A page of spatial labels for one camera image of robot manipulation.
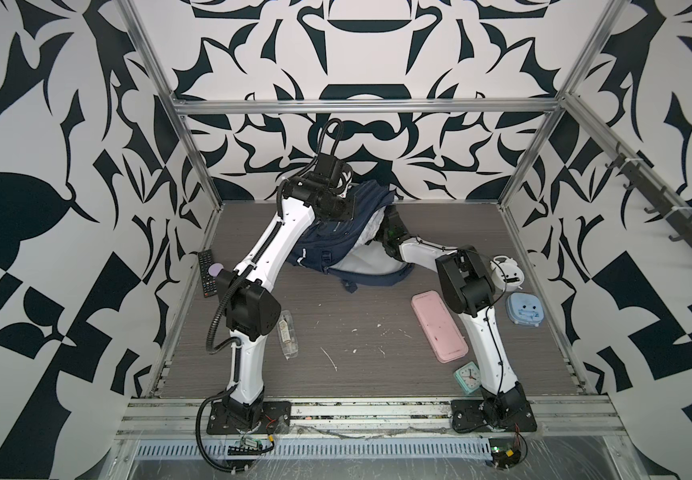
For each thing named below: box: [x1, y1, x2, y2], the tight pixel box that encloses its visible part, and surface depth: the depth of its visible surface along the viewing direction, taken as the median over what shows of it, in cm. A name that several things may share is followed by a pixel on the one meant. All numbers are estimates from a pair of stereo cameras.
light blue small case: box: [506, 292, 545, 327], surface depth 91 cm
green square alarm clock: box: [453, 361, 481, 395], surface depth 80 cm
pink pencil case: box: [411, 290, 469, 364], surface depth 87 cm
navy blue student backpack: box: [287, 180, 415, 293], surface depth 92 cm
